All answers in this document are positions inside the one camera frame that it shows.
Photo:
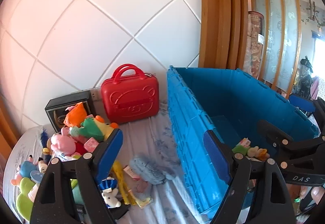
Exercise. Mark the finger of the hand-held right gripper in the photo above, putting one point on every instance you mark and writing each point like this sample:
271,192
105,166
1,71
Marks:
302,103
274,132

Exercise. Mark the pale pink plush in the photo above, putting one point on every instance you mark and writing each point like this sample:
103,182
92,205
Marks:
142,187

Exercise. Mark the red small suitcase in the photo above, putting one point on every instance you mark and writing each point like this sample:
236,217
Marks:
129,99

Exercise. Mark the yellow strip packet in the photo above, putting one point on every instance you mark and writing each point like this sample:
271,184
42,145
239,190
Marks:
121,183

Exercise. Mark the green yellow plush toy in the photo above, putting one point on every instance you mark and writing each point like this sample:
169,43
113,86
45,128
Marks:
94,128

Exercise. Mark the blue fluffy plush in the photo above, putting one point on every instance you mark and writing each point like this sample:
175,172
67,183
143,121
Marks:
147,166

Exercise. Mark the pink cube toy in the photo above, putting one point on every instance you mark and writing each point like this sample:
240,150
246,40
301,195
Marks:
91,145

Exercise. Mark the wooden door frame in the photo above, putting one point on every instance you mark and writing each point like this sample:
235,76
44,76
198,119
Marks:
215,10

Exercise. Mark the wall socket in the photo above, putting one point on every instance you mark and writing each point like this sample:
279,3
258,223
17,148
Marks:
95,95

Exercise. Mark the blue feather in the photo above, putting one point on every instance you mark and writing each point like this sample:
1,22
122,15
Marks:
43,137

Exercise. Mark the white plush with blue hat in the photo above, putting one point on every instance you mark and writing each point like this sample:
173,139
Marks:
110,194

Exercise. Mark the person's right hand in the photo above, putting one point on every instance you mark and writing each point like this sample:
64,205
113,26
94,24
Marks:
316,193

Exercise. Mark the orange plush toy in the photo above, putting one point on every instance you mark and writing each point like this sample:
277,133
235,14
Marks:
76,114

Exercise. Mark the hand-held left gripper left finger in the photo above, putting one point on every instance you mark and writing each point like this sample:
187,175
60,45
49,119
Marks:
111,147

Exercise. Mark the blue mouse plush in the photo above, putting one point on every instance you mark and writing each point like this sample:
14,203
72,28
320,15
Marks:
26,168

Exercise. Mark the small green pink toy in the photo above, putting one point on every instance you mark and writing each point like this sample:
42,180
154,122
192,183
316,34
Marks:
241,146

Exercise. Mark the pink plush pig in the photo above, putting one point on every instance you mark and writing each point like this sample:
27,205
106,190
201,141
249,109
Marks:
63,144

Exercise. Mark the blue plastic crate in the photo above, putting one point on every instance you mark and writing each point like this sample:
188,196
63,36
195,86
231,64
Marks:
193,137

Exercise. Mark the black box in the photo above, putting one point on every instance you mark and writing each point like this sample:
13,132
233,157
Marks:
57,114

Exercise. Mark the hanging vine plant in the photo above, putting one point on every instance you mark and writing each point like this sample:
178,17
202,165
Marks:
313,13

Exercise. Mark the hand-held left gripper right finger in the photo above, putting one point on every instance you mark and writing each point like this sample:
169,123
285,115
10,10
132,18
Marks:
215,158

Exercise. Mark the rolled patterned carpet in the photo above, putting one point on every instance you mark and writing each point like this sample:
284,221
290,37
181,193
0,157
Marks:
255,36

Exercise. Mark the light green plush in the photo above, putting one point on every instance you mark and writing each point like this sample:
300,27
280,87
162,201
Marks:
24,196

